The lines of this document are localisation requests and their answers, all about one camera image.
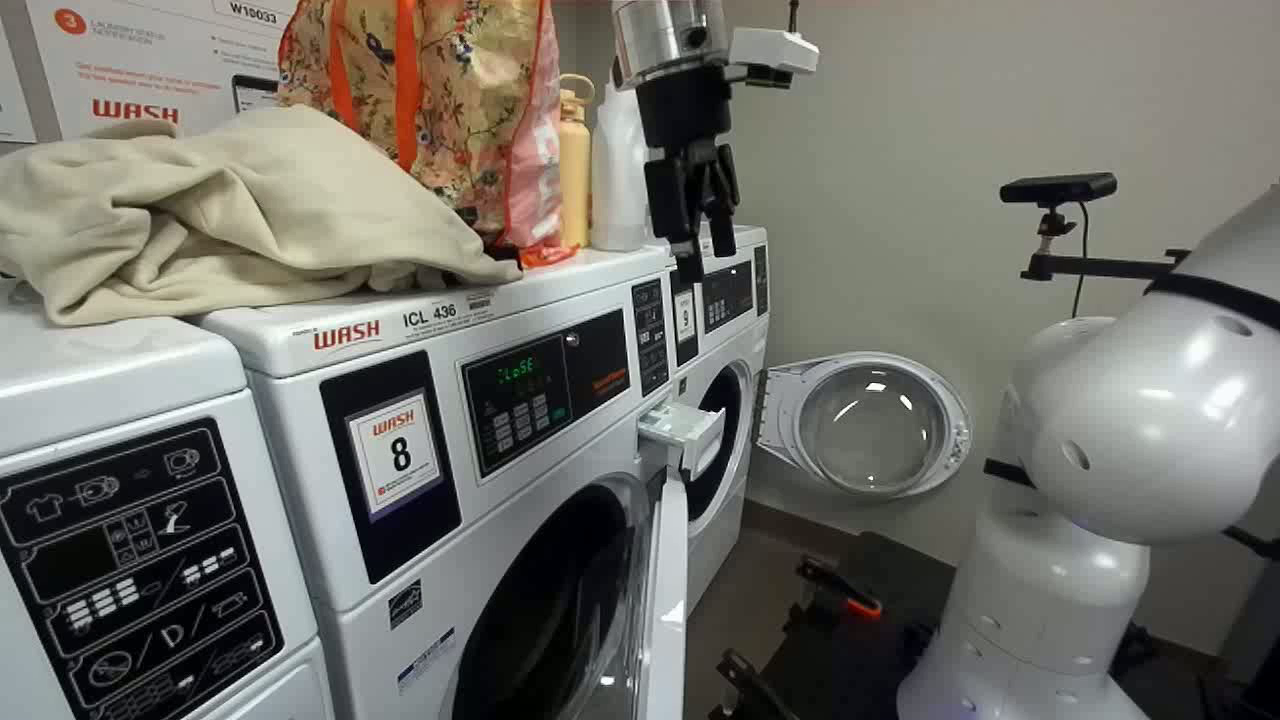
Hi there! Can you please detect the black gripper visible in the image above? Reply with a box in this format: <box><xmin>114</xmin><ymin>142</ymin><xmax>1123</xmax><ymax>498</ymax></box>
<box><xmin>636</xmin><ymin>58</ymin><xmax>742</xmax><ymax>261</ymax></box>

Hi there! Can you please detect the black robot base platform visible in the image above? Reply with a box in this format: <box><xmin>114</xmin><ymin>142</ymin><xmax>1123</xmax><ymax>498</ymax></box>
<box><xmin>712</xmin><ymin>529</ymin><xmax>955</xmax><ymax>720</ymax></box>

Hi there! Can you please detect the white soap drawer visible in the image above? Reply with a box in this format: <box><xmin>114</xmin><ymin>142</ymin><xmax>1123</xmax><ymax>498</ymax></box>
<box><xmin>636</xmin><ymin>394</ymin><xmax>730</xmax><ymax>478</ymax></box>

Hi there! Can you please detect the number 9 card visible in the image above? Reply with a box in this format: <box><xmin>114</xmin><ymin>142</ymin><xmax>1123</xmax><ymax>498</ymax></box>
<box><xmin>666</xmin><ymin>282</ymin><xmax>698</xmax><ymax>346</ymax></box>

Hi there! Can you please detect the yellow water bottle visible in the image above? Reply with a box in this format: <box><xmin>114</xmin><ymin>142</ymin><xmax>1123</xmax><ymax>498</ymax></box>
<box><xmin>556</xmin><ymin>73</ymin><xmax>597</xmax><ymax>256</ymax></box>

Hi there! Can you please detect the white washing machine number 9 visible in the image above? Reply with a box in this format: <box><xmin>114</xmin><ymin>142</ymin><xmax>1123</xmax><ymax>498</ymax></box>
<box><xmin>650</xmin><ymin>215</ymin><xmax>777</xmax><ymax>615</ymax></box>

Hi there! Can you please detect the pink floral tote bag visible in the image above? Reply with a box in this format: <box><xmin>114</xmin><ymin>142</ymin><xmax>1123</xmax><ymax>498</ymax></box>
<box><xmin>275</xmin><ymin>0</ymin><xmax>579</xmax><ymax>270</ymax></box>

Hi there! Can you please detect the washer 9 round door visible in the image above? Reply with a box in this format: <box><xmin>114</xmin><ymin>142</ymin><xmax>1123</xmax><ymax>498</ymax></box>
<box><xmin>756</xmin><ymin>346</ymin><xmax>976</xmax><ymax>503</ymax></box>

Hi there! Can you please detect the number 8 card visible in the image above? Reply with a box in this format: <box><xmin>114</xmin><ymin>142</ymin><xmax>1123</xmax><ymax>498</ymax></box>
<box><xmin>349</xmin><ymin>392</ymin><xmax>444</xmax><ymax>521</ymax></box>

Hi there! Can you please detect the washer 8 round door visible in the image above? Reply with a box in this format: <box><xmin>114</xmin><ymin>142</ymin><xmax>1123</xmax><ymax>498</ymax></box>
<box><xmin>583</xmin><ymin>463</ymin><xmax>697</xmax><ymax>720</ymax></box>

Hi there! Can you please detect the black orange clamp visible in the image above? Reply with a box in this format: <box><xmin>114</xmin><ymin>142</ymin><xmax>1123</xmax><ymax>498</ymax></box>
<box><xmin>797</xmin><ymin>556</ymin><xmax>888</xmax><ymax>627</ymax></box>

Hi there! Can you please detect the white washing machine number 8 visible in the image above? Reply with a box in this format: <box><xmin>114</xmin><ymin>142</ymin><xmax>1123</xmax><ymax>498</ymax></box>
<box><xmin>195</xmin><ymin>235</ymin><xmax>697</xmax><ymax>720</ymax></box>

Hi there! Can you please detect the beige cloth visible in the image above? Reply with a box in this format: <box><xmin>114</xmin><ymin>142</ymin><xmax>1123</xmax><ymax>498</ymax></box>
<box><xmin>0</xmin><ymin>98</ymin><xmax>522</xmax><ymax>332</ymax></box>

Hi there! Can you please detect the white washing machine number 7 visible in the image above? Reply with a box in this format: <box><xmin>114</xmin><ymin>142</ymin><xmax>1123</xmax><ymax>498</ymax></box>
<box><xmin>0</xmin><ymin>282</ymin><xmax>335</xmax><ymax>720</ymax></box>

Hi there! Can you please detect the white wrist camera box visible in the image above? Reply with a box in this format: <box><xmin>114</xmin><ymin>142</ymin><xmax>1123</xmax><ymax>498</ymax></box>
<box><xmin>722</xmin><ymin>23</ymin><xmax>824</xmax><ymax>90</ymax></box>

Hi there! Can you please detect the black camera on stand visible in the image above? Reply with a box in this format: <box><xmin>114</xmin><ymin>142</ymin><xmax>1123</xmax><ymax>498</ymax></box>
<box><xmin>995</xmin><ymin>167</ymin><xmax>1118</xmax><ymax>210</ymax></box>

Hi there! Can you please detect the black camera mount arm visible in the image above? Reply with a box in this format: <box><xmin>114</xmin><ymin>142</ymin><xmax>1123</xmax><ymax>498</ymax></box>
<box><xmin>1017</xmin><ymin>204</ymin><xmax>1196</xmax><ymax>286</ymax></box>

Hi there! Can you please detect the white WASH wall poster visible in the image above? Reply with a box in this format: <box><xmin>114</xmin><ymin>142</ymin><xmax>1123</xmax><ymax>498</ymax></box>
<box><xmin>0</xmin><ymin>0</ymin><xmax>298</xmax><ymax>142</ymax></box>

